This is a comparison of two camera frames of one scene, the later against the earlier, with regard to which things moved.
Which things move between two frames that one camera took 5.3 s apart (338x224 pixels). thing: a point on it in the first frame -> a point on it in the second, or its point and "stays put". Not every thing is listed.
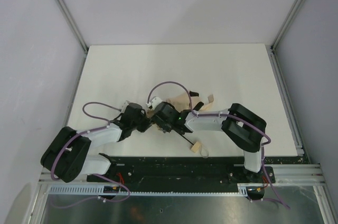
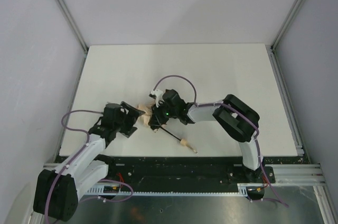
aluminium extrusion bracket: x=298 y=174 stays put
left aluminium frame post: x=67 y=15 stays put
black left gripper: x=144 y=124 -> x=128 y=119
